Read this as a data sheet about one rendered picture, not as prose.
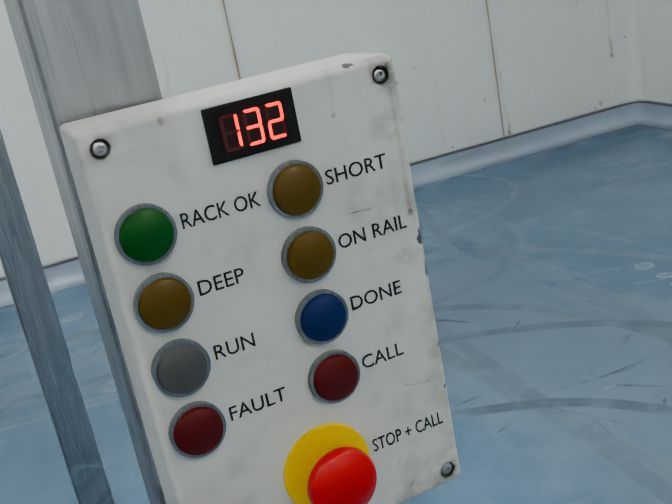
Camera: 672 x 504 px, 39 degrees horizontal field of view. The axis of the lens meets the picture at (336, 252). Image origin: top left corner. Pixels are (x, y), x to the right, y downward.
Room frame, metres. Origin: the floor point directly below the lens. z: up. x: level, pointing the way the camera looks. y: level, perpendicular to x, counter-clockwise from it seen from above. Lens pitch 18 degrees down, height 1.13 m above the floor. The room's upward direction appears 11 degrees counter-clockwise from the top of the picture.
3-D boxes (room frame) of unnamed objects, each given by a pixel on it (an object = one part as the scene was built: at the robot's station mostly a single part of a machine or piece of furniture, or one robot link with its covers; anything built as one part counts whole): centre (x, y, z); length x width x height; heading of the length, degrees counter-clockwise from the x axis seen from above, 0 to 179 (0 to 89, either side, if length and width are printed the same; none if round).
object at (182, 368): (0.44, 0.09, 0.94); 0.03 x 0.01 x 0.03; 112
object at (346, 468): (0.46, 0.03, 0.85); 0.04 x 0.04 x 0.04; 22
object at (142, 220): (0.44, 0.09, 1.01); 0.03 x 0.01 x 0.03; 112
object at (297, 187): (0.47, 0.01, 1.01); 0.03 x 0.01 x 0.03; 112
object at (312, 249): (0.47, 0.01, 0.98); 0.03 x 0.01 x 0.03; 112
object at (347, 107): (0.49, 0.04, 0.94); 0.17 x 0.06 x 0.26; 112
